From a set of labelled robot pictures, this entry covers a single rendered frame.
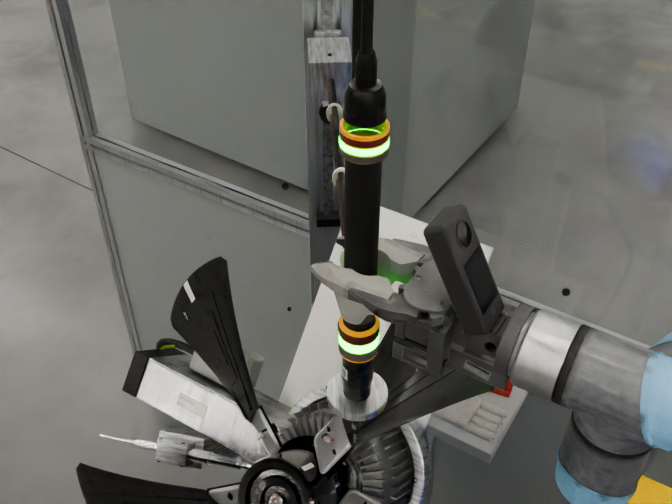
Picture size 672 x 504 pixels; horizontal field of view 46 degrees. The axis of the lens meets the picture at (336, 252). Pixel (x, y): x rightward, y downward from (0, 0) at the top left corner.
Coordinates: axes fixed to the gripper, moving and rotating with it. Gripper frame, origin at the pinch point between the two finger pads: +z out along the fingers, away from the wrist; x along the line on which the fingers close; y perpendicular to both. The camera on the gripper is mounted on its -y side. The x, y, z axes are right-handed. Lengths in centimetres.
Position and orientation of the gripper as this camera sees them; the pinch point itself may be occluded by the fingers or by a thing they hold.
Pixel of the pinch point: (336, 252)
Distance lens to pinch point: 78.8
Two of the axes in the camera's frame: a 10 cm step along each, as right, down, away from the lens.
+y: 0.0, 7.6, 6.5
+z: -8.5, -3.4, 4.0
